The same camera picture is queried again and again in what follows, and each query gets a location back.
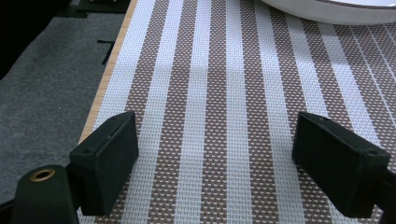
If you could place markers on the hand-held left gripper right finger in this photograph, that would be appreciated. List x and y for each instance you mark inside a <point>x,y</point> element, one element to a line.
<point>336,168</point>

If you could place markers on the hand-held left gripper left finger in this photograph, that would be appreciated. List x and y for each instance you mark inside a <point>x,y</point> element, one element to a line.
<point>106,168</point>

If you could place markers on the grey felt mat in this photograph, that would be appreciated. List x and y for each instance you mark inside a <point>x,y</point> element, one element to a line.
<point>46,93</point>

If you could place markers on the brown white striped woven placemat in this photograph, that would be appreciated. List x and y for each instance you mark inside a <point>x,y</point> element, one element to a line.
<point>218,109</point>

